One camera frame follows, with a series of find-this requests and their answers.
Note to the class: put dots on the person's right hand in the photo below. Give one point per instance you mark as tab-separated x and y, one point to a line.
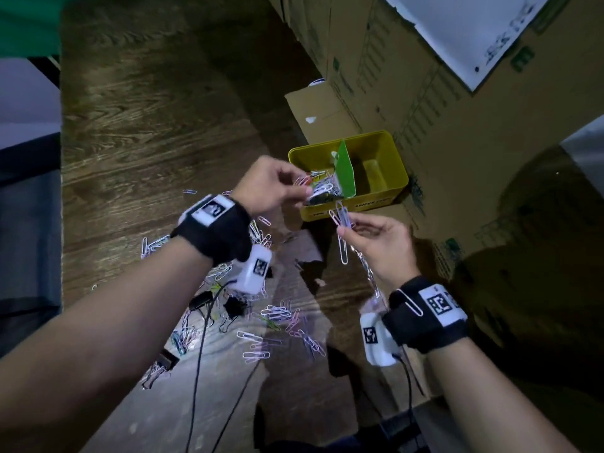
384	250

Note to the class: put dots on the person's left hand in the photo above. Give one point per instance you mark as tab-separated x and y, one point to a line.
269	188

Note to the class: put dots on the yellow plastic tray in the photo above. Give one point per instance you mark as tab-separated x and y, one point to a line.
311	214

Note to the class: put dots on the heap of paper clips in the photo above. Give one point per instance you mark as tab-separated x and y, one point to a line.
325	191

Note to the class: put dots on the single white paper clip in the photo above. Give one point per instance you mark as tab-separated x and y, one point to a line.
410	304

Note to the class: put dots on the pile of coloured paper clips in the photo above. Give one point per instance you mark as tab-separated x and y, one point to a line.
276	312

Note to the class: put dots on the group of black binder clips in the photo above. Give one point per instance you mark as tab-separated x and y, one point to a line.
200	300

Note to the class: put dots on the person's right forearm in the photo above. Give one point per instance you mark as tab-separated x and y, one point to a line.
491	405

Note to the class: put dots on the person's left forearm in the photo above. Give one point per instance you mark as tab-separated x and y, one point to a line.
94	334

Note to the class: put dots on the large printed cardboard box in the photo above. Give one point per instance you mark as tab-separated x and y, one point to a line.
377	89

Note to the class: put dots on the person's dark trousers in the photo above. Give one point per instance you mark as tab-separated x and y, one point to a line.
377	438

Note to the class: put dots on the green divider card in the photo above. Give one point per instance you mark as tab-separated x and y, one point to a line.
344	174

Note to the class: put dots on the flat cardboard sheet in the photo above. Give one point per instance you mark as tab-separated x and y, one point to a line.
321	108

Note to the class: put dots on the white round lid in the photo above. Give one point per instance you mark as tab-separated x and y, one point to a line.
317	82

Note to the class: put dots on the white paper sheet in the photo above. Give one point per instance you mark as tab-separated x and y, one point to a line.
587	155
462	32

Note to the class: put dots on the green cloth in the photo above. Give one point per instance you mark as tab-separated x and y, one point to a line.
28	28

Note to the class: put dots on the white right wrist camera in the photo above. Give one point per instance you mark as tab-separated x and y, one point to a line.
377	349

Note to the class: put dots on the black stand frame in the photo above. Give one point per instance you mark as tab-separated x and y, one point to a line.
47	70

